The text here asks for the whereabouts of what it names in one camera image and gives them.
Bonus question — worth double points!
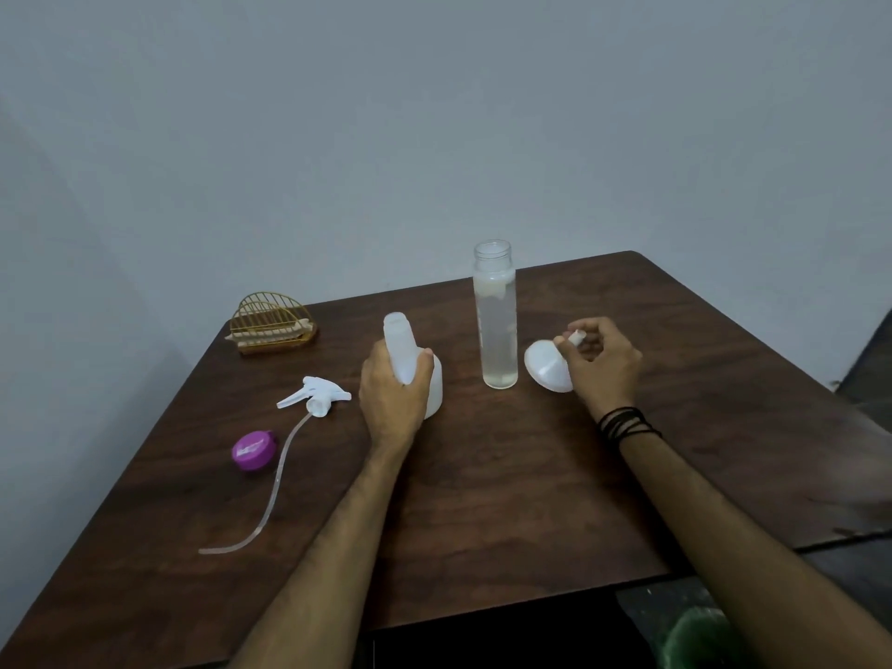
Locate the person's right hand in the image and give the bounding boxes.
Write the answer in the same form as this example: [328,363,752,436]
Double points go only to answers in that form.
[554,316,644,423]

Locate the person's left hand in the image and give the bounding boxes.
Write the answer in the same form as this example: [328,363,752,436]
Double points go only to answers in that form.
[359,338,436,457]

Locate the white plastic funnel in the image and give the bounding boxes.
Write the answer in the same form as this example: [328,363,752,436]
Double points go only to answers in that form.
[523,329,588,395]

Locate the white spray bottle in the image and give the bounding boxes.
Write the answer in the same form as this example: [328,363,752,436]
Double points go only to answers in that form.
[382,311,444,420]

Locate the white trigger sprayer head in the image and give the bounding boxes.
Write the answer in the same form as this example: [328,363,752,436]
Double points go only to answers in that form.
[198,375,353,557]

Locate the clear water bottle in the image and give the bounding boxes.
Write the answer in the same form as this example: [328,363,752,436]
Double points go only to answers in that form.
[472,239,519,391]

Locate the purple bottle cap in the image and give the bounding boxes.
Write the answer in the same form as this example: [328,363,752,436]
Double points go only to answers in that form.
[230,429,279,473]

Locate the person's left forearm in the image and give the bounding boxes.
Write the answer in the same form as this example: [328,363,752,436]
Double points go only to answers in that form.
[230,445,413,669]

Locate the person's right forearm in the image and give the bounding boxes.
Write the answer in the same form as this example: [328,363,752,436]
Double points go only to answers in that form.
[616,431,892,669]

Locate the white paper napkins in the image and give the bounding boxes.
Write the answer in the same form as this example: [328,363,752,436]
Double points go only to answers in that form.
[224,320,315,346]

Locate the dark wooden table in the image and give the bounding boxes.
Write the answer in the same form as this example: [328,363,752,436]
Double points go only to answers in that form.
[0,251,892,669]

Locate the green plastic bin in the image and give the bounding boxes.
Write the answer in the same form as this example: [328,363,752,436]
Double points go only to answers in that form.
[658,605,765,669]

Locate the black cord bracelets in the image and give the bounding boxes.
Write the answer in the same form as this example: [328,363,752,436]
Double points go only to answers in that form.
[597,406,663,451]

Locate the gold wire napkin holder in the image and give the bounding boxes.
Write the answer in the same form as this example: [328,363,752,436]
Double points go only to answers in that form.
[224,292,320,356]

